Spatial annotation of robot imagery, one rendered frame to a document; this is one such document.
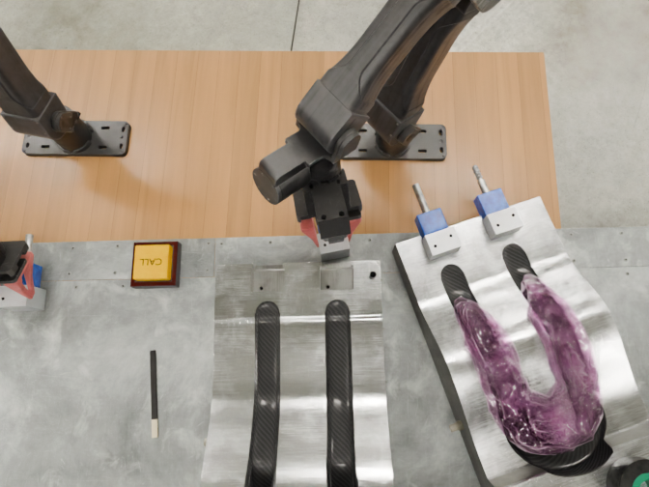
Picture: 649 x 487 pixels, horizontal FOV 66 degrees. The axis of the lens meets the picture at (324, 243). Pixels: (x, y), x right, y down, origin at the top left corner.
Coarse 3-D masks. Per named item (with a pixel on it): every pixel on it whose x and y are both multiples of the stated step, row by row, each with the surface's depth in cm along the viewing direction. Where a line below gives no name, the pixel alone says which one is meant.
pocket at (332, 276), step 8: (328, 264) 81; (336, 264) 81; (344, 264) 81; (320, 272) 82; (328, 272) 82; (336, 272) 82; (344, 272) 82; (352, 272) 82; (320, 280) 81; (328, 280) 81; (336, 280) 81; (344, 280) 81; (352, 280) 81; (320, 288) 80; (328, 288) 81; (336, 288) 81; (344, 288) 81; (352, 288) 81
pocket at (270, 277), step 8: (256, 272) 82; (264, 272) 82; (272, 272) 82; (280, 272) 82; (256, 280) 82; (264, 280) 82; (272, 280) 82; (280, 280) 82; (256, 288) 81; (264, 288) 81; (272, 288) 81; (280, 288) 81
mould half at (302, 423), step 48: (240, 288) 79; (288, 288) 78; (240, 336) 77; (288, 336) 77; (240, 384) 76; (288, 384) 75; (384, 384) 75; (240, 432) 72; (288, 432) 72; (384, 432) 71; (240, 480) 68; (288, 480) 68; (384, 480) 67
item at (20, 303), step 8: (32, 240) 88; (40, 272) 88; (24, 280) 85; (40, 280) 87; (0, 288) 83; (8, 288) 83; (40, 288) 87; (0, 296) 83; (8, 296) 83; (16, 296) 83; (40, 296) 87; (0, 304) 83; (8, 304) 83; (16, 304) 83; (24, 304) 83; (32, 304) 84; (40, 304) 86
